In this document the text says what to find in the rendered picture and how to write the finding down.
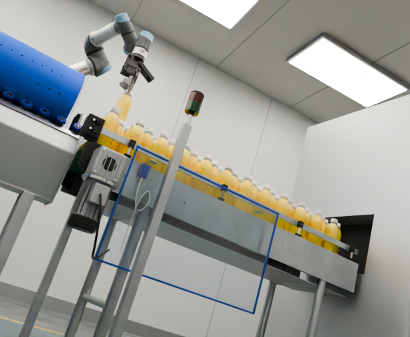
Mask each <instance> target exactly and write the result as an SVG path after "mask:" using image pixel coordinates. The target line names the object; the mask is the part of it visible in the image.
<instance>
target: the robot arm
mask: <svg viewBox="0 0 410 337"><path fill-rule="evenodd" d="M114 19H115V21H114V22H113V23H111V24H109V25H107V26H106V27H103V28H102V29H100V30H98V31H92V32H91V33H89V34H88V36H87V37H86V40H85V42H84V51H85V54H86V56H87V57H86V58H84V61H82V62H80V63H77V64H74V65H72V66H69V67H71V68H72V69H74V70H76V71H78V72H80V73H82V74H84V75H85V76H88V75H90V76H96V77H98V76H101V75H102V74H105V73H106V72H108V71H110V70H111V69H112V66H111V64H110V61H109V59H108V56H107V55H106V52H105V50H104V47H103V44H104V43H105V42H107V41H109V40H111V39H113V38H115V37H117V36H119V35H121V36H122V38H123V41H124V45H123V51H124V53H125V54H126V55H127V59H126V61H125V63H124V65H123V66H122V69H121V71H120V74H121V75H123V76H125V77H128V78H124V79H123V82H120V83H119V85H120V86H121V87H122V88H123V89H124V90H128V91H127V93H129V92H130V91H131V90H132V88H133V87H134V84H135V83H136V80H137V78H138V76H139V74H140V73H141V74H142V76H143V77H144V78H145V80H146V81H147V82H148V83H150V82H151V81H153V80H154V79H155V78H154V77H153V75H152V74H151V73H150V72H149V70H148V69H147V67H146V66H145V65H144V61H145V59H146V57H147V54H148V51H149V49H150V47H151V45H152V41H153V39H154V37H153V35H152V34H151V33H150V32H149V31H141V33H140V35H139V37H137V36H136V34H135V31H134V29H133V26H132V24H131V22H130V18H129V16H128V14H127V13H121V14H118V15H116V16H115V17H114Z"/></svg>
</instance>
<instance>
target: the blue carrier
mask: <svg viewBox="0 0 410 337"><path fill-rule="evenodd" d="M8 68H9V70H8ZM18 73H20V75H19V74H18ZM29 78H30V80H29ZM84 80H85V75H84V74H82V73H80V72H78V71H76V70H74V69H72V68H71V67H69V66H67V65H65V64H63V63H61V62H59V61H58V60H55V59H53V58H51V57H49V56H48V55H45V54H44V53H42V52H40V51H38V50H36V49H34V48H32V47H31V46H29V45H27V44H25V43H23V42H21V41H19V40H18V39H15V38H14V37H11V36H10V35H7V34H6V33H4V32H2V31H0V98H2V97H3V93H4V91H10V92H12V93H14V95H15V97H14V99H13V100H12V101H11V102H12V104H14V105H16V106H20V105H21V101H22V100H29V101H31V102H32V104H33V106H32V107H31V108H30V109H29V111H30V112H31V113H33V114H36V115H37V114H39V109H40V108H47V109H48V110H49V112H50V114H49V116H48V117H47V120H49V121H50V122H53V123H54V122H56V117H57V116H63V117H64V118H65V119H67V117H68V116H69V114H70V112H71V110H72V108H73V106H74V104H75V102H76V100H77V98H78V95H79V93H80V90H81V89H82V86H83V83H84ZM39 83H40V85H39ZM49 88H50V90H49ZM58 93H60V94H58ZM46 106H47V107H46Z"/></svg>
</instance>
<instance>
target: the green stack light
mask: <svg viewBox="0 0 410 337"><path fill-rule="evenodd" d="M200 109H201V104H200V103H199V102H198V101H196V100H188V101H187V105H186V107H185V113H186V114H187V113H188V112H193V113H194V117H196V116H198V115H199V111H200Z"/></svg>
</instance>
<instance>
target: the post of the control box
mask: <svg viewBox="0 0 410 337"><path fill-rule="evenodd" d="M73 205H74V204H73ZM73 205H72V207H73ZM71 210H72V208H71ZM71 210H70V212H69V215H68V218H69V216H70V215H71V214H72V213H71ZM68 218H67V219H66V222H65V224H64V227H63V229H62V232H61V234H60V237H59V239H58V242H57V244H56V247H55V249H54V252H53V253H52V256H51V259H50V261H49V263H48V265H47V268H46V271H45V273H44V275H43V278H42V280H41V283H40V285H39V287H38V290H37V293H36V295H35V297H34V299H33V302H32V305H31V307H30V309H29V312H28V314H27V317H26V319H25V322H24V324H23V327H22V329H21V332H20V334H19V336H18V337H29V336H30V334H31V331H32V329H33V326H34V324H35V321H36V319H37V316H38V314H39V311H40V309H41V306H42V304H43V301H44V299H45V296H46V294H47V291H48V289H49V286H50V284H51V282H52V279H53V277H54V274H55V272H56V269H57V267H58V264H59V262H60V259H61V257H62V254H63V252H64V249H65V247H66V244H67V242H68V239H69V237H70V234H71V232H72V229H73V228H71V227H69V226H68V224H67V221H68Z"/></svg>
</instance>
